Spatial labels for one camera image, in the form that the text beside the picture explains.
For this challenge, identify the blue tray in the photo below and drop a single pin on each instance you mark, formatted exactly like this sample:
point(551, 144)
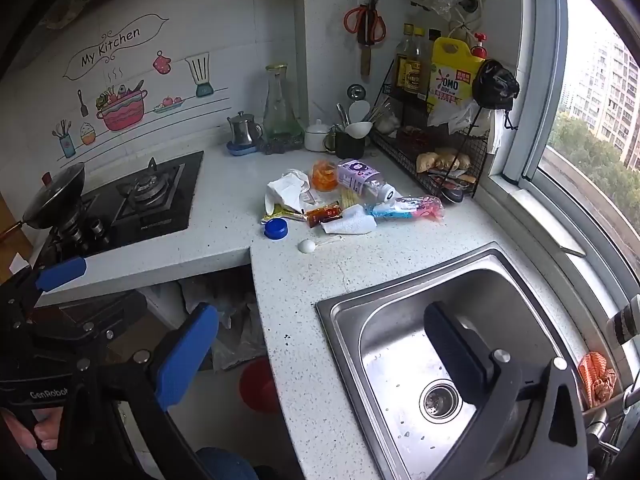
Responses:
point(240, 150)

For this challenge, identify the person's left hand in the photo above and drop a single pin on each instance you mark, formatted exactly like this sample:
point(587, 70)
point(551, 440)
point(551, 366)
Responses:
point(45, 430)

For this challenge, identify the red plastic basin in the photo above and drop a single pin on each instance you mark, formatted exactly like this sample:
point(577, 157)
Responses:
point(257, 385)

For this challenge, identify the dark sauce bottle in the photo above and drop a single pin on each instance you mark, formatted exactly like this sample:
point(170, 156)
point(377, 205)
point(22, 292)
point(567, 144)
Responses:
point(430, 55)

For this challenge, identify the white tissue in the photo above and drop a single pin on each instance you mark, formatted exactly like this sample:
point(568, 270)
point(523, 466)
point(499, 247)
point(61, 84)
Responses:
point(285, 190)

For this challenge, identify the white rice paddle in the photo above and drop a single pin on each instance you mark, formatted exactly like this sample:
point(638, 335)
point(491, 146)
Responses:
point(358, 109)

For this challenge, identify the black wok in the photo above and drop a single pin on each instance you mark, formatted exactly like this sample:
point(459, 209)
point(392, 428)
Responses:
point(55, 195)

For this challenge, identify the red pump bottle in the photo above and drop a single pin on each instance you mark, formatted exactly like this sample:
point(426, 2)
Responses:
point(479, 50)

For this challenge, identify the red sauce packet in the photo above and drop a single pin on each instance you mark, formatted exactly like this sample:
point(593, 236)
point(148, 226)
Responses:
point(322, 215)

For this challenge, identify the white lidded jar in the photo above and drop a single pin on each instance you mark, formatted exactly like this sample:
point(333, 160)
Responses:
point(316, 137)

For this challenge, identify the kitchen wall sticker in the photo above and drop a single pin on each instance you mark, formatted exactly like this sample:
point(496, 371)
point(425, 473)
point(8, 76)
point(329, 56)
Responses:
point(122, 107)

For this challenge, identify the yellow OMO detergent bag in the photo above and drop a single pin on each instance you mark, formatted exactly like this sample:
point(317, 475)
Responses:
point(452, 85)

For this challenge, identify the orange cloth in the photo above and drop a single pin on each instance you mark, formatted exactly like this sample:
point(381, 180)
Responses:
point(597, 377)

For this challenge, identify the pink and blue wrapper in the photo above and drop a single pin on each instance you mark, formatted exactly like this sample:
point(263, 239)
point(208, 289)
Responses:
point(415, 207)

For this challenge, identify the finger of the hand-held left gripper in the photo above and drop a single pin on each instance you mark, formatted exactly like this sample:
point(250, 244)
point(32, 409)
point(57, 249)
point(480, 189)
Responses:
point(90, 317)
point(60, 273)

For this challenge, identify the small steel pot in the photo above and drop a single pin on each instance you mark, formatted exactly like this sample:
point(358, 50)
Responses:
point(243, 130)

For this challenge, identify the orange plastic cup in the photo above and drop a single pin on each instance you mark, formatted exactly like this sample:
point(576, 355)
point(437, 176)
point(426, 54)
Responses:
point(325, 177)

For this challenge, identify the yellow bristle scrub brush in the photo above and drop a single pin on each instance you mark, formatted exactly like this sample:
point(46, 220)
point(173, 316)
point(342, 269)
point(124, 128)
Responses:
point(350, 197)

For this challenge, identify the crumpled clear plastic bags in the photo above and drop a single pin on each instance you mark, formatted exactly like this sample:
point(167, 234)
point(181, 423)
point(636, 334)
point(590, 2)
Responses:
point(235, 320)

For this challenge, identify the yellow label oil bottle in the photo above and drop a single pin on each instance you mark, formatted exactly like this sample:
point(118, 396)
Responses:
point(407, 67)

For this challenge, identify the yellow snack packet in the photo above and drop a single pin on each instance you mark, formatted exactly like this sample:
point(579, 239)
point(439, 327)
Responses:
point(285, 215)

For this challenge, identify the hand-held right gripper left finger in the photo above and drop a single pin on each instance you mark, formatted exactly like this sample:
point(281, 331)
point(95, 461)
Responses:
point(185, 360)

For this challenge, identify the person's leg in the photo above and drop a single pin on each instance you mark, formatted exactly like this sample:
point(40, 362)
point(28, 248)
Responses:
point(225, 465)

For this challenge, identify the white window frame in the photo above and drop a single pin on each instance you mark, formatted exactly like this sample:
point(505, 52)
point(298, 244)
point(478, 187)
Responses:
point(530, 110)

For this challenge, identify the white paper towel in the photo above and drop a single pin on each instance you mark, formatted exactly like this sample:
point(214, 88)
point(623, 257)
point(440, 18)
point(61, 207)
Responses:
point(352, 222)

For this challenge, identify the black gas stove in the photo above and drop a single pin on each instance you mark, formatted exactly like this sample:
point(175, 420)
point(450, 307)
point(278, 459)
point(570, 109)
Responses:
point(165, 210)

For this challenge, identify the black plastic bag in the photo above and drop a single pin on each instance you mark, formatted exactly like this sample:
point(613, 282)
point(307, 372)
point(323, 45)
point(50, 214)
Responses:
point(492, 85)

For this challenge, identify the purple label plastic bottle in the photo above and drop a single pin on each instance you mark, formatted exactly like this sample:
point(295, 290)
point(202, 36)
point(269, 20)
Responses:
point(360, 175)

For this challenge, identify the blue bottle cap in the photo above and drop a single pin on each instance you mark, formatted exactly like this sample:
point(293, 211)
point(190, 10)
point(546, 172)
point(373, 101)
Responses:
point(276, 229)

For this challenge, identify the steel wool scrubber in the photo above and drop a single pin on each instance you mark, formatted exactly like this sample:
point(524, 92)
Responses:
point(280, 146)

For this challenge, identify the white ladle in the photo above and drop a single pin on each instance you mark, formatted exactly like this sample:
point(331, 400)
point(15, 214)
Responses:
point(359, 129)

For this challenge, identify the glass carafe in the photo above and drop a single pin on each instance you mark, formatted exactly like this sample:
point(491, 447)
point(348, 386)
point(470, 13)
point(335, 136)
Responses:
point(281, 110)

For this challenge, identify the bundle of chopsticks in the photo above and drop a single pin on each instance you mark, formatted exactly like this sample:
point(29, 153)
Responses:
point(381, 110)

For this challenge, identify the knobbly ginger root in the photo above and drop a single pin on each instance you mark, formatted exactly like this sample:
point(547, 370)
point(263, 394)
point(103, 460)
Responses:
point(452, 160)

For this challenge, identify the white plastic spoon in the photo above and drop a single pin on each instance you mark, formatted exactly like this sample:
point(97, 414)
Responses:
point(305, 246)

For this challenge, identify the dark green mug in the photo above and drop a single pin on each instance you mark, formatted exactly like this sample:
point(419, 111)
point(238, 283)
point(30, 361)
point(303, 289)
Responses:
point(350, 146)

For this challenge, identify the dark range hood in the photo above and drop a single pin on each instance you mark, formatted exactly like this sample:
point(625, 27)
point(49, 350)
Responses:
point(60, 5)

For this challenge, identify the red seasoning packets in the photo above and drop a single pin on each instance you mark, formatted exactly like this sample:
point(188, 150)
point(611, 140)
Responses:
point(450, 176)

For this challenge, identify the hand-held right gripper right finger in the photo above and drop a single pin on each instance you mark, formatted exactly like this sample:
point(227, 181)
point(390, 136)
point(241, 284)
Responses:
point(457, 355)

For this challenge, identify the stainless steel sink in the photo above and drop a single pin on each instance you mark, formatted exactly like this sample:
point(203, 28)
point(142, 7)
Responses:
point(400, 320)

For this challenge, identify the white plastic bag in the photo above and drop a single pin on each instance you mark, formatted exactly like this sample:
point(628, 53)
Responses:
point(465, 115)

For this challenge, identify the cut ginger piece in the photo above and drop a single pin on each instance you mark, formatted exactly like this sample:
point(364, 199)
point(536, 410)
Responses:
point(426, 161)

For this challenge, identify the bundle of steel cutlery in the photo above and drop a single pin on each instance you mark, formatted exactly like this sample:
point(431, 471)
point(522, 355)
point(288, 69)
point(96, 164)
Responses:
point(342, 114)

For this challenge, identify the metal sink strainer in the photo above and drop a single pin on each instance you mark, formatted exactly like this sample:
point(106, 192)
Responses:
point(355, 92)

